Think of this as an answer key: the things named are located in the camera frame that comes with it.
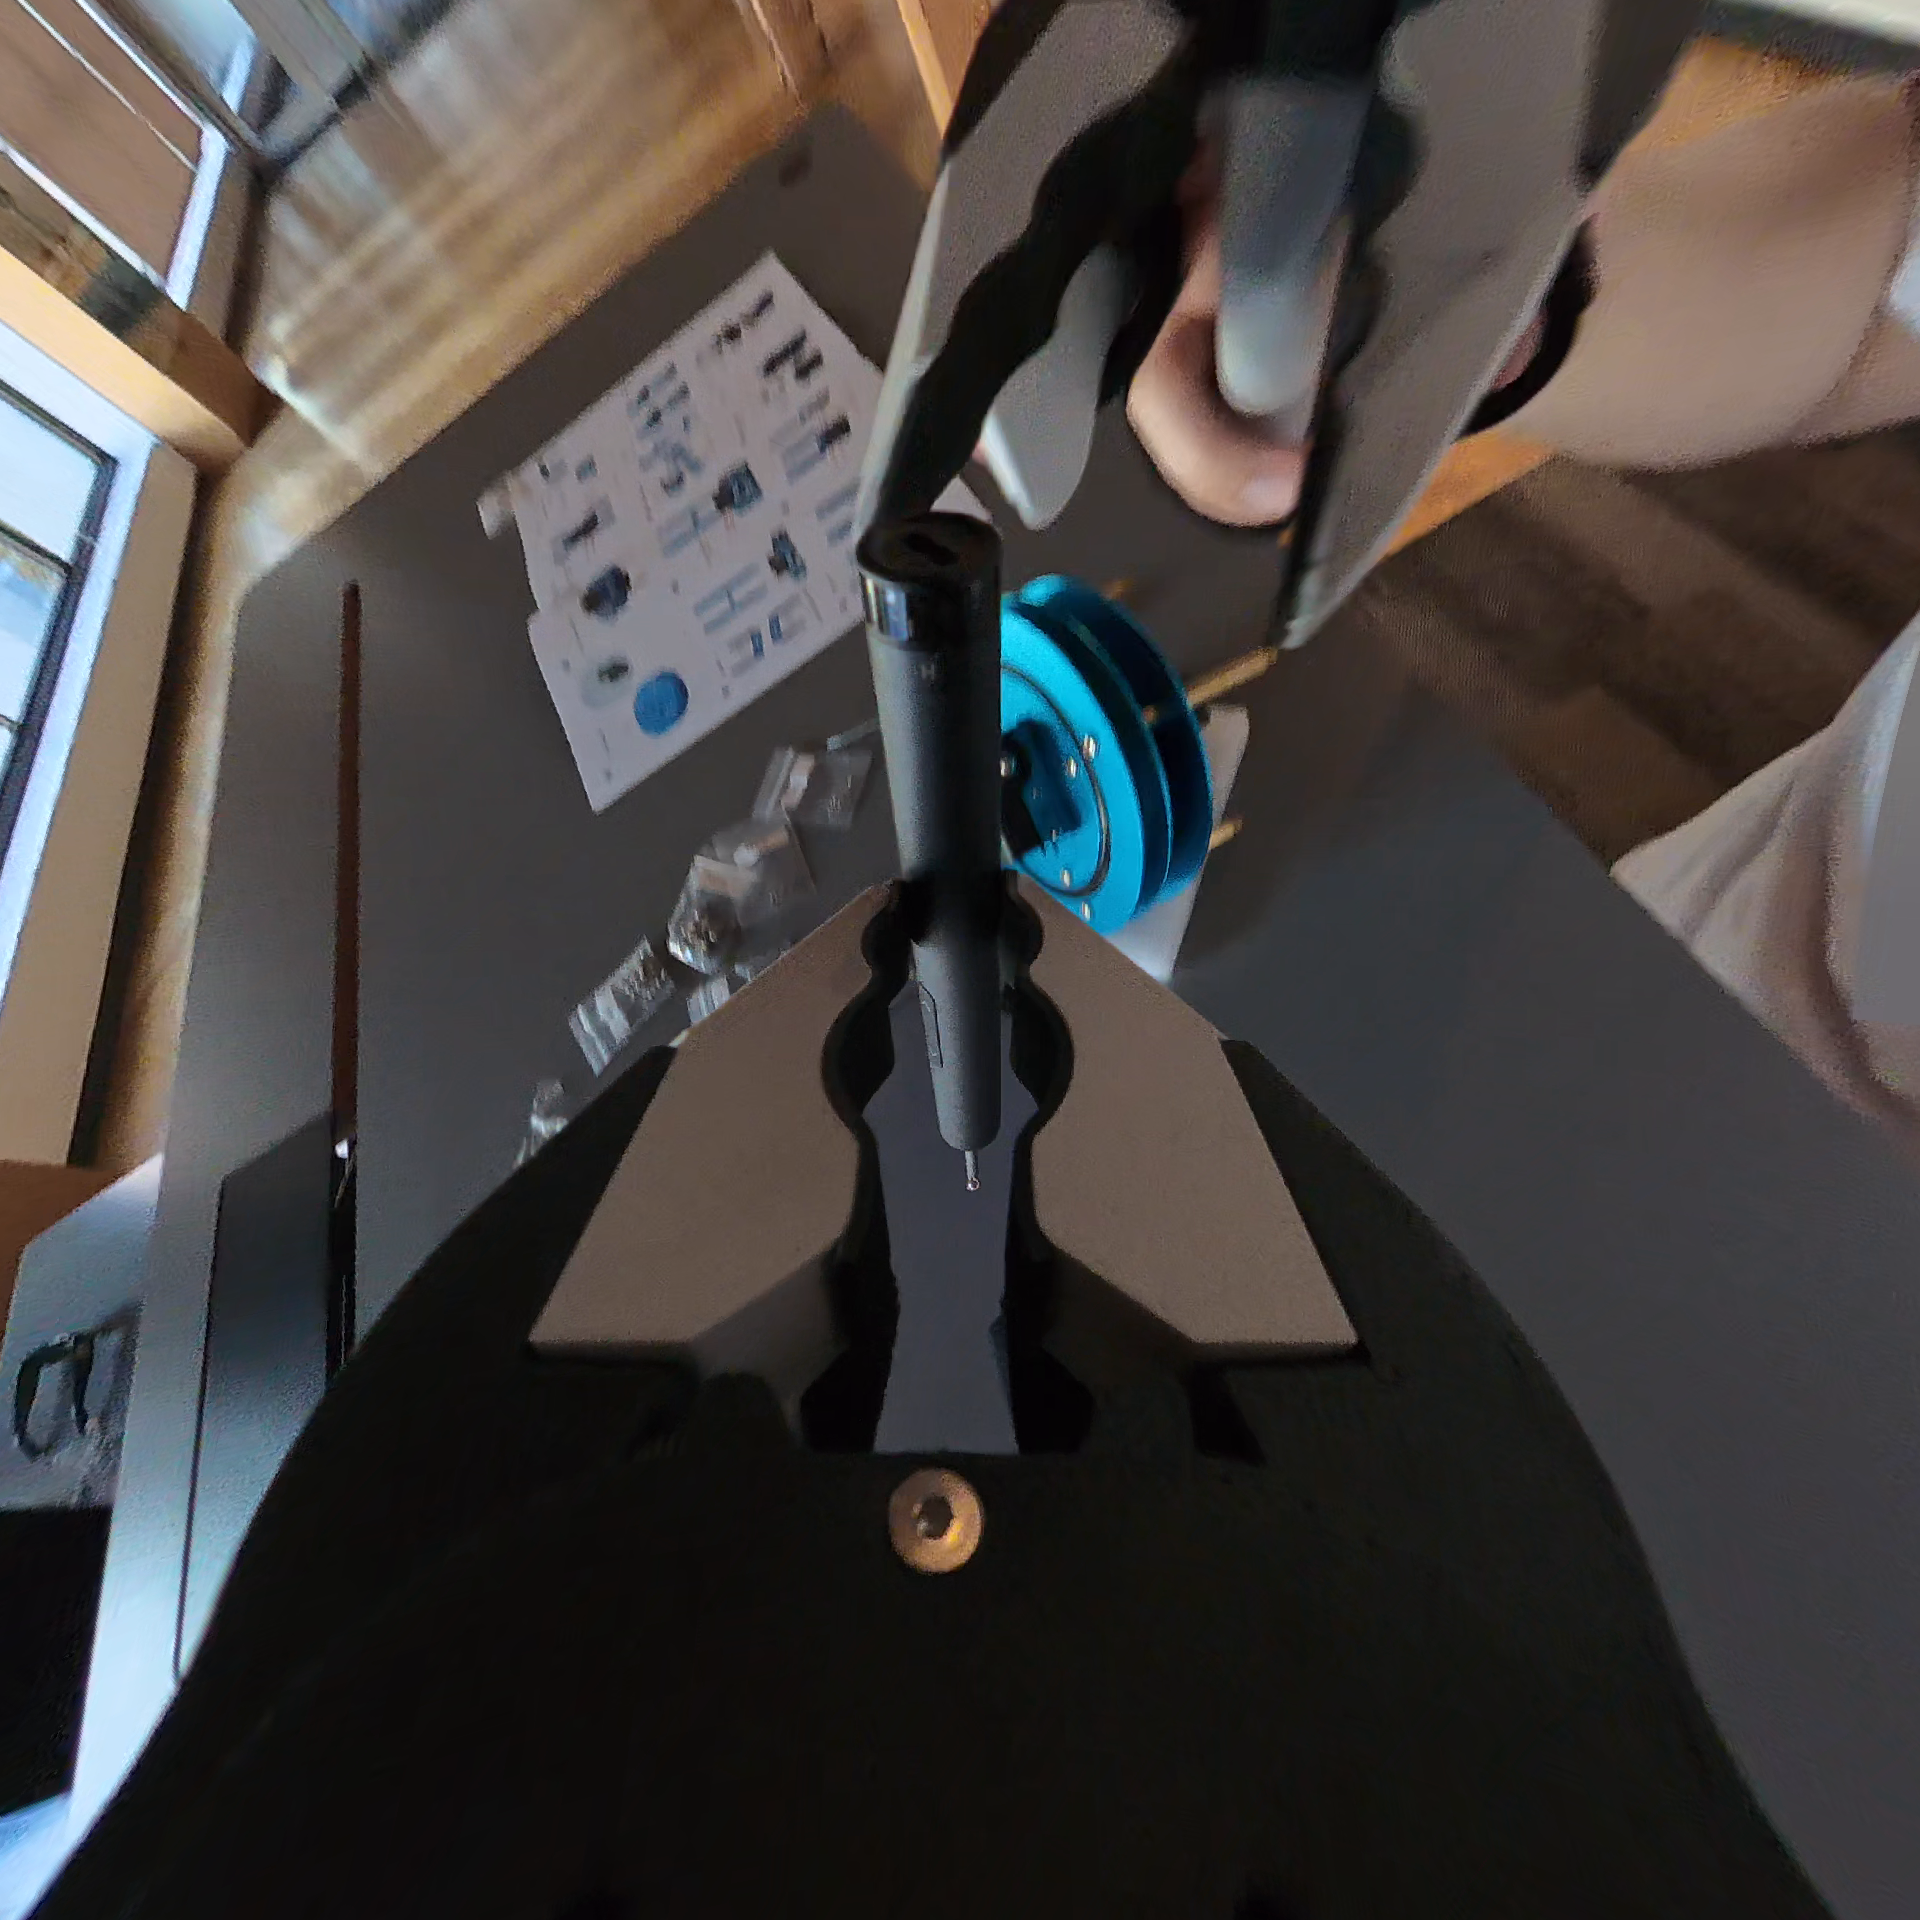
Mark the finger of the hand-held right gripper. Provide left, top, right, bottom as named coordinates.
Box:
left=1275, top=0, right=1701, bottom=652
left=852, top=0, right=1205, bottom=557

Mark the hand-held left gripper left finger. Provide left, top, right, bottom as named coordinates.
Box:
left=528, top=882, right=917, bottom=1404

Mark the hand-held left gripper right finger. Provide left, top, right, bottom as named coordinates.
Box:
left=1018, top=882, right=1362, bottom=1432

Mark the blue metal wheel assembly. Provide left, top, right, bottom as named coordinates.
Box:
left=997, top=573, right=1281, bottom=940

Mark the black electric screwdriver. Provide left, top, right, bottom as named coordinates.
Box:
left=855, top=511, right=1051, bottom=1199

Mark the person's right forearm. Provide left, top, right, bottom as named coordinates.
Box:
left=1464, top=66, right=1920, bottom=473

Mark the neighbouring grey desk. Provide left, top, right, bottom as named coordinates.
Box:
left=0, top=1161, right=160, bottom=1509

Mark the person's right hand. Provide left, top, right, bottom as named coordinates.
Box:
left=1125, top=152, right=1311, bottom=530

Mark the printed instruction sheet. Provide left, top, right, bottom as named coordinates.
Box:
left=479, top=252, right=992, bottom=816

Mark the person's white shirt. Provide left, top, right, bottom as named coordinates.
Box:
left=1611, top=632, right=1920, bottom=1151

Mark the large grid window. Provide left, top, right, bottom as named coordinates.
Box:
left=0, top=322, right=153, bottom=993

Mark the narrow side window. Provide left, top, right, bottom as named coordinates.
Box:
left=0, top=0, right=257, bottom=348

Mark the desk cable cover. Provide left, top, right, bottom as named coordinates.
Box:
left=177, top=1119, right=357, bottom=1667

